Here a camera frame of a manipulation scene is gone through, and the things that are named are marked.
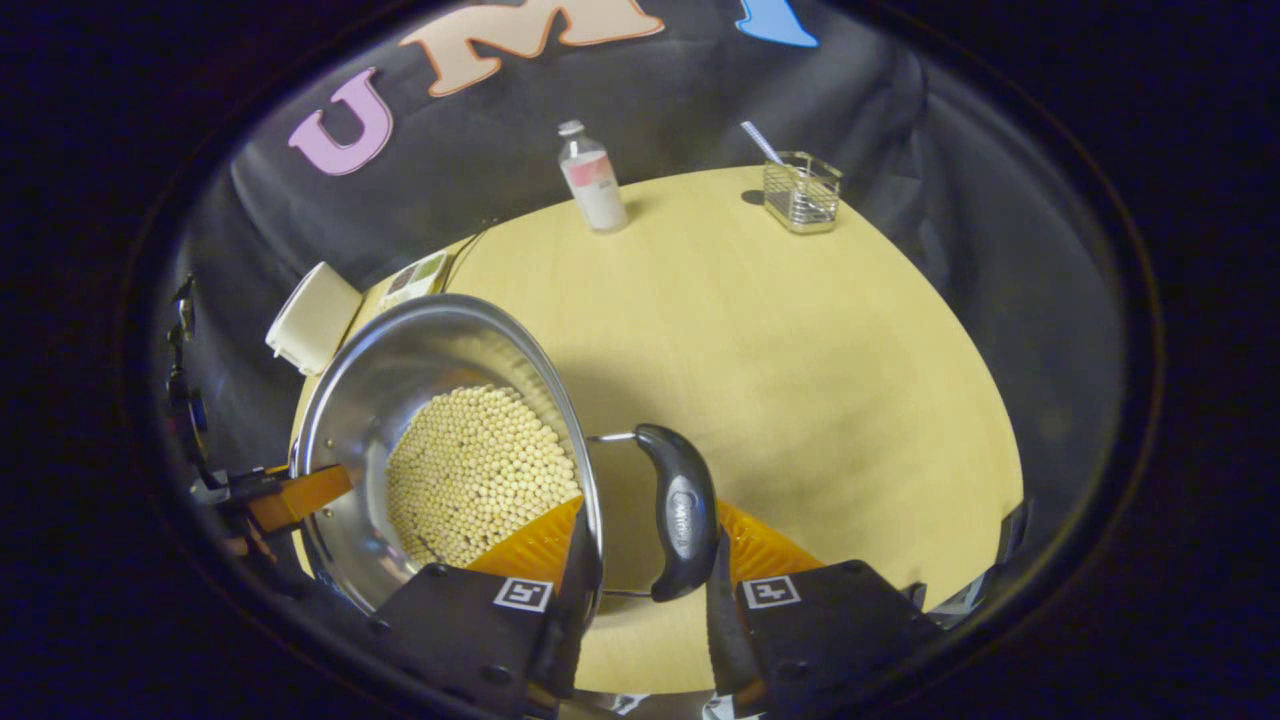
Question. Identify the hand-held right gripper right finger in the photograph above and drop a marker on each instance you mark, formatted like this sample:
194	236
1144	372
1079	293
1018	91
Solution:
830	630

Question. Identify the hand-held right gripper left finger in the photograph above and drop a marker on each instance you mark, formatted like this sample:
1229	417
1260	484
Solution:
470	630

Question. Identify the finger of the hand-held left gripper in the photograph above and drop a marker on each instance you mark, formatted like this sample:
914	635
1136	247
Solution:
300	495
250	547

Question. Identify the white toaster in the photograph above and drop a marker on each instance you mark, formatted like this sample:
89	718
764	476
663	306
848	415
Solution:
315	320

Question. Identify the pile of yellow soybeans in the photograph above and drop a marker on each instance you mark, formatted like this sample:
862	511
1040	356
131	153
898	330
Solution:
480	470

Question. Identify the white divided dish of grains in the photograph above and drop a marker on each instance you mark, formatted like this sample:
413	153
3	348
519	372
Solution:
415	278

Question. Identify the clear bottle with pink label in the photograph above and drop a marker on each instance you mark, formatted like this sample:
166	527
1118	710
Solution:
597	190

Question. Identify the white straw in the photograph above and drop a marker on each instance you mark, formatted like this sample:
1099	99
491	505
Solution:
760	140

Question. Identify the black backdrop cloth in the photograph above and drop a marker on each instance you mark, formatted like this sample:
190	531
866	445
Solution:
700	110

